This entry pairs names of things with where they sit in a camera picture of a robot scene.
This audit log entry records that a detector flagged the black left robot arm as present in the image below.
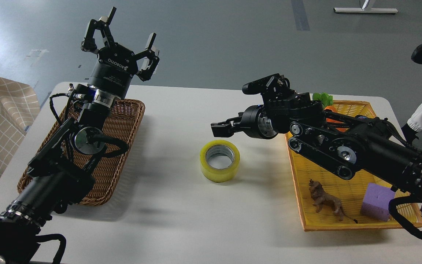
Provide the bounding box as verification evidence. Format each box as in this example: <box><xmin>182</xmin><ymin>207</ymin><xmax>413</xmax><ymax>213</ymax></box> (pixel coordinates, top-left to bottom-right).
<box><xmin>0</xmin><ymin>7</ymin><xmax>160</xmax><ymax>264</ymax></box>

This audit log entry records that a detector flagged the white stand base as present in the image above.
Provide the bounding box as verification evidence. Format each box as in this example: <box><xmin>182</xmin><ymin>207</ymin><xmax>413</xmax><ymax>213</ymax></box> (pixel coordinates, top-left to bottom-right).
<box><xmin>333</xmin><ymin>0</ymin><xmax>399</xmax><ymax>15</ymax></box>

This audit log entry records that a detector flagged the brown toy lion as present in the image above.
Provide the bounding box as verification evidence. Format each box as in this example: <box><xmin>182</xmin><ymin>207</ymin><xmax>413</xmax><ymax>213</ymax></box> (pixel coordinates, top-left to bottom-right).
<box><xmin>308</xmin><ymin>179</ymin><xmax>358</xmax><ymax>224</ymax></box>

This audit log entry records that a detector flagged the brown wicker basket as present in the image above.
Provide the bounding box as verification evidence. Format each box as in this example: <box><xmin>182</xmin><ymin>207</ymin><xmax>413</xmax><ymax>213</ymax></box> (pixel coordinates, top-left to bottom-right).
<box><xmin>17</xmin><ymin>99</ymin><xmax>145</xmax><ymax>206</ymax></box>

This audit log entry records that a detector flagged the purple foam cube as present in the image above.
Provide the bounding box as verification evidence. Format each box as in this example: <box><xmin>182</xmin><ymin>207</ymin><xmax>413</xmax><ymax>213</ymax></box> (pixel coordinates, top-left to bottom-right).
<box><xmin>360</xmin><ymin>183</ymin><xmax>395</xmax><ymax>222</ymax></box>

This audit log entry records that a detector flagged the black gloved hand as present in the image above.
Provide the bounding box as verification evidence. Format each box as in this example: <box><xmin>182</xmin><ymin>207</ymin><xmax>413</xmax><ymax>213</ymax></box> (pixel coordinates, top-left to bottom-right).
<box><xmin>401</xmin><ymin>122</ymin><xmax>421</xmax><ymax>145</ymax></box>

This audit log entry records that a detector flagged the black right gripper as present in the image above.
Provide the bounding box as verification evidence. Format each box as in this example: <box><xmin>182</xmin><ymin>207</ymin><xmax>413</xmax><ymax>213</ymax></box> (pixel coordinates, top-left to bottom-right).
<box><xmin>211</xmin><ymin>105</ymin><xmax>270</xmax><ymax>139</ymax></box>

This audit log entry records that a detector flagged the toy carrot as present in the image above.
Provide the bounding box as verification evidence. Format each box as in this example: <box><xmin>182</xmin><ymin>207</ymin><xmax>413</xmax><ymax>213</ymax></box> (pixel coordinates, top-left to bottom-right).
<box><xmin>312</xmin><ymin>92</ymin><xmax>347</xmax><ymax>132</ymax></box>

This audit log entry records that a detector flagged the yellow tape roll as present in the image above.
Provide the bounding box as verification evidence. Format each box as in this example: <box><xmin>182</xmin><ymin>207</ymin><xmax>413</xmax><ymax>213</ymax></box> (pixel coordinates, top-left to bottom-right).
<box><xmin>200</xmin><ymin>140</ymin><xmax>240</xmax><ymax>183</ymax></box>

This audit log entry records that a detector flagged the yellow plastic basket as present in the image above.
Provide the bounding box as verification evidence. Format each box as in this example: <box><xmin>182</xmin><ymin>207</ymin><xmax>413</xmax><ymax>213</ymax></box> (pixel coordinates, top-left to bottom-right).
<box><xmin>287</xmin><ymin>100</ymin><xmax>422</xmax><ymax>232</ymax></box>

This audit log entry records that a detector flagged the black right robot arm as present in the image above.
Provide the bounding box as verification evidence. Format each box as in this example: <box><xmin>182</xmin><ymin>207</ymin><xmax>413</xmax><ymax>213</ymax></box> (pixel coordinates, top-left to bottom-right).
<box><xmin>211</xmin><ymin>73</ymin><xmax>422</xmax><ymax>239</ymax></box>

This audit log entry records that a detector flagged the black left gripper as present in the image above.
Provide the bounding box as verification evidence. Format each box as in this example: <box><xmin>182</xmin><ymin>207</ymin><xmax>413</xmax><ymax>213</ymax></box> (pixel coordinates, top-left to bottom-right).
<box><xmin>80</xmin><ymin>7</ymin><xmax>160</xmax><ymax>99</ymax></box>

